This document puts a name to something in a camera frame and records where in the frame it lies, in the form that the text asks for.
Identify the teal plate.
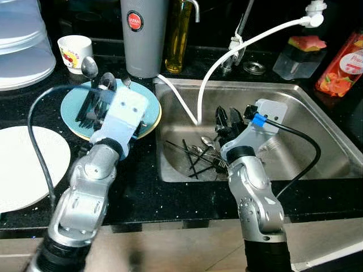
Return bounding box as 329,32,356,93
60,79,162,141

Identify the black chopstick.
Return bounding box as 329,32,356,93
163,141,222,168
181,138,200,180

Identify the clear plastic sponge holder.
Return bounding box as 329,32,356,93
272,44,327,80

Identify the olive oil bottle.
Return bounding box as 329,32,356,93
164,0,193,74

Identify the chrome faucet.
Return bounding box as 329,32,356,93
227,0,256,71

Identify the pink yellow sponge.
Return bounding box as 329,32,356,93
288,36,328,53

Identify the stainless steel sink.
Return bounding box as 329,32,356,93
153,78,363,183

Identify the peach dish soap bottle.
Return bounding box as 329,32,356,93
315,33,363,98

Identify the black plastic fork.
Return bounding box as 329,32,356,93
74,88,114,130

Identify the white printed cup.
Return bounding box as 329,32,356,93
58,35,93,74

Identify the black cabinet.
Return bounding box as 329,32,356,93
295,246,363,272

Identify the clear stacked plastic container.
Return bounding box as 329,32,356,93
0,0,57,91

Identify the white flexible hose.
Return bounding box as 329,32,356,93
156,11,327,125

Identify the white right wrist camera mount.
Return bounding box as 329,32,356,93
221,99,288,159

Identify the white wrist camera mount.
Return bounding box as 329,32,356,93
91,88,149,151
221,99,288,159

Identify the metal sink strainer ring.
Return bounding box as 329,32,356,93
243,61,267,75

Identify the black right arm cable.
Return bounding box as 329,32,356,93
252,110,322,199

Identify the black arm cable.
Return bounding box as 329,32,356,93
27,85,100,213
252,110,322,199

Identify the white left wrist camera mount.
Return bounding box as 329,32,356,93
91,88,149,151

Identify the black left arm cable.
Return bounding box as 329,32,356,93
27,85,100,213

